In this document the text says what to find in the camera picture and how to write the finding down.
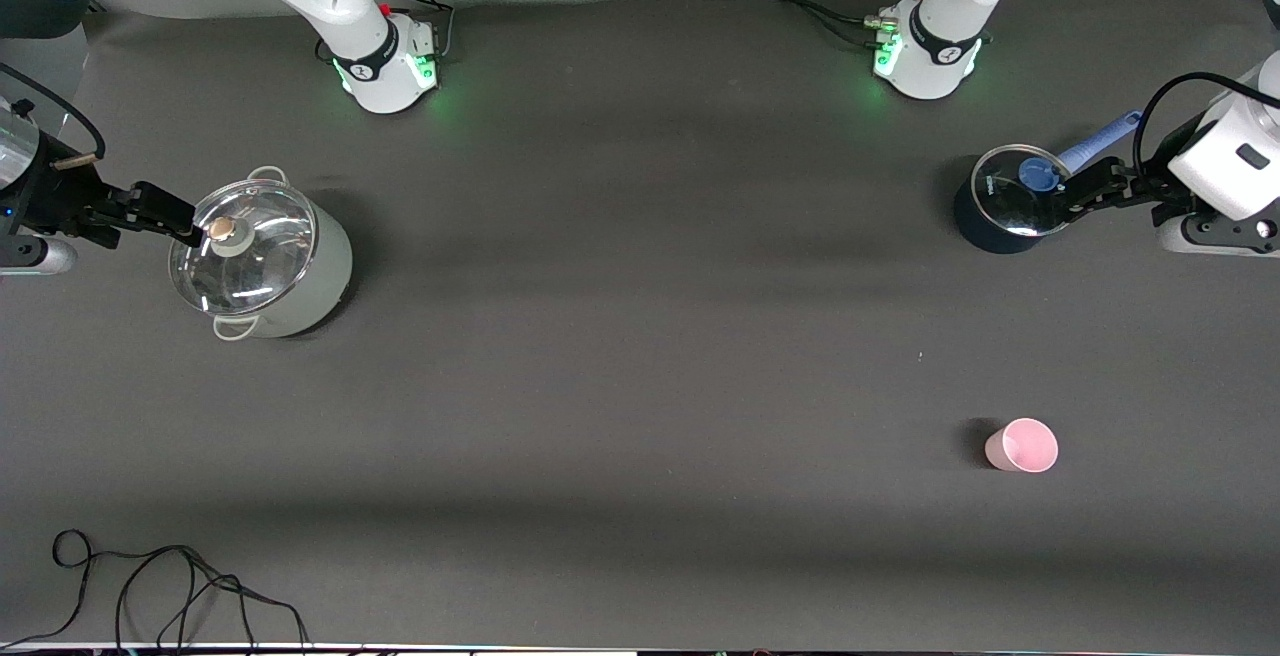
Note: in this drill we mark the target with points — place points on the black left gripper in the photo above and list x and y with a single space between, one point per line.
1146 182

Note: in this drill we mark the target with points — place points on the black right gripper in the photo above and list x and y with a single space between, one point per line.
50 198

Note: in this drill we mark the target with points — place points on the pink cup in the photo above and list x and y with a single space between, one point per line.
1025 446

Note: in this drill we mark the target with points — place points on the tan tape tag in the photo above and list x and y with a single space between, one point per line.
75 163

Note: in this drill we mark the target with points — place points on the glass lid with blue knob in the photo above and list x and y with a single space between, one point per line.
1015 196

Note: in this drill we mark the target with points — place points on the glass lid with wooden knob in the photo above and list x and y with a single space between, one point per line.
260 251

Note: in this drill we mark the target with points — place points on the dark blue saucepan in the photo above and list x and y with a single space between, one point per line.
985 231

